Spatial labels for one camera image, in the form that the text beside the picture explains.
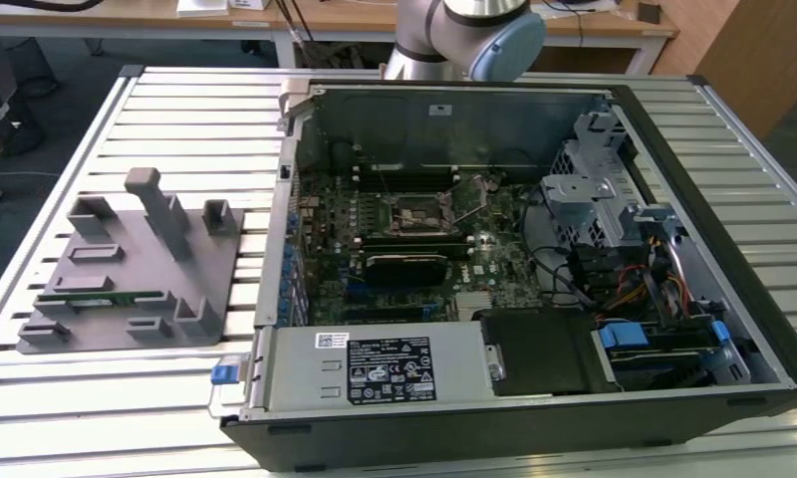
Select white book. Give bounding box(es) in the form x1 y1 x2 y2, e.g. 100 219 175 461
175 0 231 19

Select grey case latch handle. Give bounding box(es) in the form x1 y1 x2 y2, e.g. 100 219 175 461
277 78 314 134

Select black mesh waste bin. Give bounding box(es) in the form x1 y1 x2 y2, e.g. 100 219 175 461
10 37 60 99

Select silver metal drive cage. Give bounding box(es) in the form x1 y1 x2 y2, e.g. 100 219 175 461
535 110 646 250

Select black cable bundle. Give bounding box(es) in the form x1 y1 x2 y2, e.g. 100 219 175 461
567 243 629 305

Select silver disk bay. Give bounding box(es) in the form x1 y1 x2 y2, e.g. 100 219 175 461
590 318 753 394

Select black graphics card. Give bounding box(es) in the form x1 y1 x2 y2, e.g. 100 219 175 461
361 252 450 291

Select silver chipset heatsink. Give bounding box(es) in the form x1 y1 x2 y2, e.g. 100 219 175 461
453 291 498 321

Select black expansion slot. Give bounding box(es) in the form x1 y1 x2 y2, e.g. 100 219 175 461
341 304 437 324

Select RAM slot white clips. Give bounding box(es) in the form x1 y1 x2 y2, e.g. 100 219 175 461
351 165 459 176
354 238 474 247
351 174 462 185
355 248 475 259

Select metal socket cover frame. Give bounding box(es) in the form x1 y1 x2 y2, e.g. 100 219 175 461
441 172 501 225

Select green motherboard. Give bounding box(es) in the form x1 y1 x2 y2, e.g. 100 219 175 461
289 166 554 326

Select green RAM stick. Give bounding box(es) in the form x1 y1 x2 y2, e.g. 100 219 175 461
36 290 167 306

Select blue disk carrier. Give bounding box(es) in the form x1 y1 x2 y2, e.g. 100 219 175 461
595 318 731 364

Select CPU socket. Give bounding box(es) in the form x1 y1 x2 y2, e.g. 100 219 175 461
385 192 458 236

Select grey plastic parts rack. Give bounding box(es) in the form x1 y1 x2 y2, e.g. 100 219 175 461
15 166 247 356

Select yellow red wire bundle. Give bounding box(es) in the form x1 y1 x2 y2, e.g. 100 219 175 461
594 236 697 324

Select wooden desk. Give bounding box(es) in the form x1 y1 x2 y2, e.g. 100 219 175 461
0 0 679 76

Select open black PC case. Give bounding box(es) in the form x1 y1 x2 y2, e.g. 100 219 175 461
217 74 797 473

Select wooden cabinet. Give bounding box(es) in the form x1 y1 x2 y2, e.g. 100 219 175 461
649 0 797 143

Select silver power supply unit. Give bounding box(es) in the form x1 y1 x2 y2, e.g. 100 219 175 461
262 321 499 413

